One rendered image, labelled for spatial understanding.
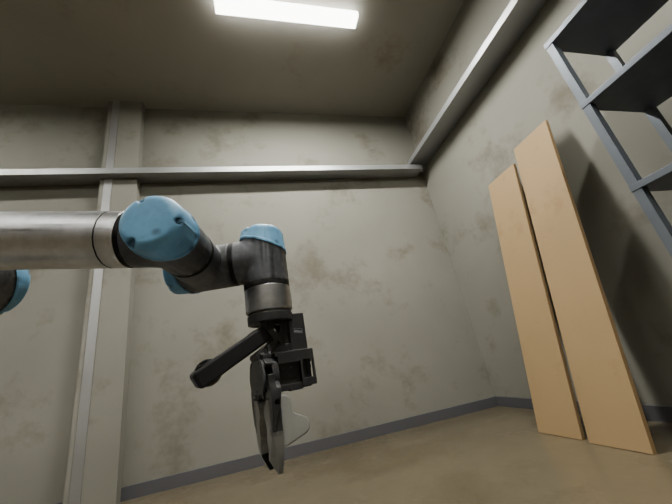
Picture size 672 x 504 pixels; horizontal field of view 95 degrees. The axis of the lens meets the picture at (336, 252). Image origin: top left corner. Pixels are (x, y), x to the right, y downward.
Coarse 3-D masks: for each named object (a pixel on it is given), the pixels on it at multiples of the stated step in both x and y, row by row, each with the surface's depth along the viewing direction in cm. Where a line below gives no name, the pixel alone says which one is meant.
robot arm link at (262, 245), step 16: (256, 224) 52; (240, 240) 53; (256, 240) 51; (272, 240) 52; (240, 256) 50; (256, 256) 50; (272, 256) 50; (240, 272) 50; (256, 272) 49; (272, 272) 49
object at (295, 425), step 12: (288, 396) 44; (264, 408) 43; (288, 408) 43; (288, 420) 43; (300, 420) 43; (276, 432) 40; (288, 432) 42; (300, 432) 42; (276, 444) 40; (288, 444) 41; (276, 456) 40; (276, 468) 40
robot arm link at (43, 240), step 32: (0, 224) 37; (32, 224) 37; (64, 224) 37; (96, 224) 37; (128, 224) 35; (160, 224) 35; (192, 224) 39; (0, 256) 37; (32, 256) 37; (64, 256) 37; (96, 256) 37; (128, 256) 38; (160, 256) 37; (192, 256) 40
